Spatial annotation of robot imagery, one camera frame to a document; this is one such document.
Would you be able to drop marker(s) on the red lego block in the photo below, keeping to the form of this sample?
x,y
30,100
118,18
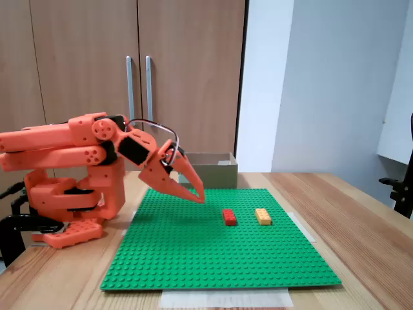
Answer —
x,y
229,218

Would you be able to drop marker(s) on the open cardboard box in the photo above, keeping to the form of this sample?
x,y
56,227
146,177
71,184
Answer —
x,y
219,176

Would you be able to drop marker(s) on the green lego baseplate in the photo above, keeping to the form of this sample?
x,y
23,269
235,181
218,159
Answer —
x,y
193,252

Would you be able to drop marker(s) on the yellow lego block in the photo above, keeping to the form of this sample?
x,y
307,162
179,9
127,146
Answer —
x,y
264,217

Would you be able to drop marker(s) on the masking tape strip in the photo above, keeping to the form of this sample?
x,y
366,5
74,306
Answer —
x,y
125,232
301,227
226,298

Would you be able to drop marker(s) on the wooden cabinet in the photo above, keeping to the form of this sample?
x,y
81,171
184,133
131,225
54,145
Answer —
x,y
80,64

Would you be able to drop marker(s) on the black table clamp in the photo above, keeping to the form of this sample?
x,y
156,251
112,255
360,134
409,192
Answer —
x,y
19,223

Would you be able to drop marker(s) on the black stand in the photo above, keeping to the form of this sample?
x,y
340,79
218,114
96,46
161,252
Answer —
x,y
403,197

